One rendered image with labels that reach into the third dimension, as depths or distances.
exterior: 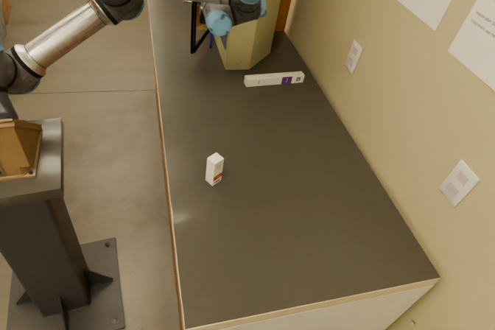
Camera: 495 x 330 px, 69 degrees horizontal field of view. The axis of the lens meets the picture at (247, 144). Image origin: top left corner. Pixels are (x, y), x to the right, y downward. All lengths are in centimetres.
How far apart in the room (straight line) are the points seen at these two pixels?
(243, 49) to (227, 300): 103
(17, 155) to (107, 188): 126
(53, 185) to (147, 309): 96
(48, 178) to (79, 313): 93
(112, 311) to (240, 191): 105
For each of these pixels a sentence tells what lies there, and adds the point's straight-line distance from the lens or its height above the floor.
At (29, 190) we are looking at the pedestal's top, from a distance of 118.
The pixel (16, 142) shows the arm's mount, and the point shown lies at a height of 108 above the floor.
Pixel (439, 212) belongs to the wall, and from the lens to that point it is 117.
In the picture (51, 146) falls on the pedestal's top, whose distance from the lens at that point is 128.
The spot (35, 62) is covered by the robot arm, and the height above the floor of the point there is 115.
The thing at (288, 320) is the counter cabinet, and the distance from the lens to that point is 103.
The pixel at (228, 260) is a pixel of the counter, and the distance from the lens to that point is 98.
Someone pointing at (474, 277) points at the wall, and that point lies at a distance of 114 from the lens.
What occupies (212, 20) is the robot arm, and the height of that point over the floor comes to 132.
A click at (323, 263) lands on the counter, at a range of 104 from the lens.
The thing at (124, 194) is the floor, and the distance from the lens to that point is 231.
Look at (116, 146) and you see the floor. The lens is 259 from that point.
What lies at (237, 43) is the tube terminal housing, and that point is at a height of 107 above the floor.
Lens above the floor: 180
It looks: 43 degrees down
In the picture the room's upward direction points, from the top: 11 degrees clockwise
